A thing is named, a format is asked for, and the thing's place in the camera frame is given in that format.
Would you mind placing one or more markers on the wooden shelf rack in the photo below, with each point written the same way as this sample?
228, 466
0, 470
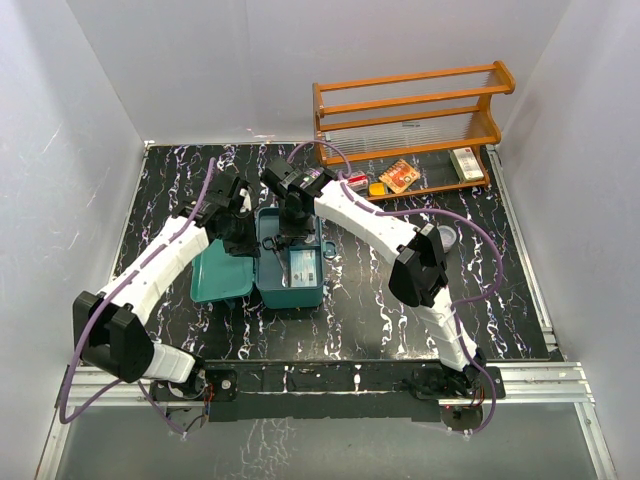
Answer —
370, 124

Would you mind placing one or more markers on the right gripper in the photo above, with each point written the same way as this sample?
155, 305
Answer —
293, 234

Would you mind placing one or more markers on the white blue card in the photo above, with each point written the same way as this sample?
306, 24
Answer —
303, 268

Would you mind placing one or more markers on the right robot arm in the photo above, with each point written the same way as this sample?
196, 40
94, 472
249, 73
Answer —
416, 254

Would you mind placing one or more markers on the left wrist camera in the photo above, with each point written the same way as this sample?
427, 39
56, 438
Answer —
247, 201

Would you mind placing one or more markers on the white green medicine box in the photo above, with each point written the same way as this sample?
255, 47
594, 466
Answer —
466, 165

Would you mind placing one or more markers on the clear round container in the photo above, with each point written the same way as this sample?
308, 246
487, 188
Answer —
448, 237

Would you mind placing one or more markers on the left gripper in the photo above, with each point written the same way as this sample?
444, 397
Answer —
249, 246

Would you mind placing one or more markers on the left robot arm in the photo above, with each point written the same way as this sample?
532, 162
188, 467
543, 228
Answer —
109, 326

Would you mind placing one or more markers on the orange snack packet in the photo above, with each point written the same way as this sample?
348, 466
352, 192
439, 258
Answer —
399, 176

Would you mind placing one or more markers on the yellow tape measure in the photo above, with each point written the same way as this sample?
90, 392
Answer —
377, 189

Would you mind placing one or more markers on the small black scissors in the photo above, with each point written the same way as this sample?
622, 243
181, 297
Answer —
274, 244

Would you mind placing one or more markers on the blue divided tray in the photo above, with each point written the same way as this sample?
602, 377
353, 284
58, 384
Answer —
267, 270

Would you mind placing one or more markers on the red white medicine box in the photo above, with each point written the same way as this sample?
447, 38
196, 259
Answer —
358, 181

